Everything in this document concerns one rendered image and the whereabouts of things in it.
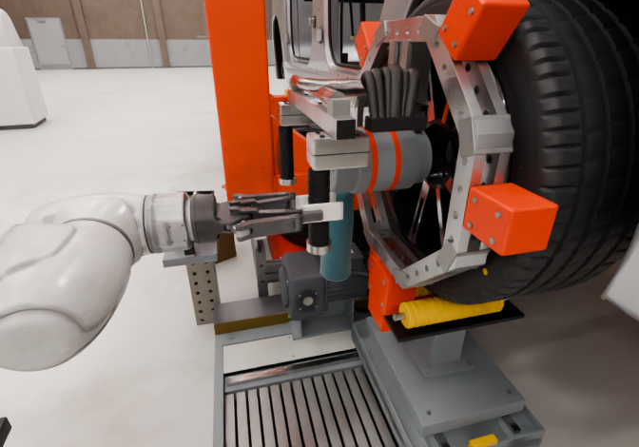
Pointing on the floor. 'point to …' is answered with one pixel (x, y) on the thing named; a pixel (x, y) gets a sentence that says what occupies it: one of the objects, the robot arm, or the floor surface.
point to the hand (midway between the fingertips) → (319, 207)
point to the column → (203, 290)
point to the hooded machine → (18, 82)
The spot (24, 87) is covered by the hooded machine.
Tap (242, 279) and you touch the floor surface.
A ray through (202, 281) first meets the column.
